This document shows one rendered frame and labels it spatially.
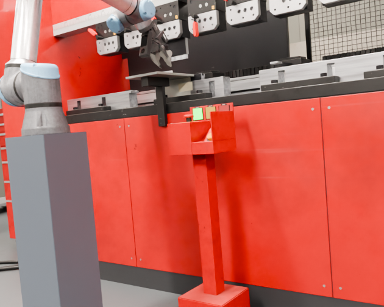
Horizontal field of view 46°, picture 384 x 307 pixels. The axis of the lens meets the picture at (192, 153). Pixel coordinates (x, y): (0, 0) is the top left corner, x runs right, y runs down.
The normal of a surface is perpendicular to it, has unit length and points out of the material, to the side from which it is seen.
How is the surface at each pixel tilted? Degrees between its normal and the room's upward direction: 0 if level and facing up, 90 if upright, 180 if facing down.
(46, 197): 90
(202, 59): 90
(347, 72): 90
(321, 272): 90
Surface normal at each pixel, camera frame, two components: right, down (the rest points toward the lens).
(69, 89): 0.80, -0.03
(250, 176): -0.59, 0.10
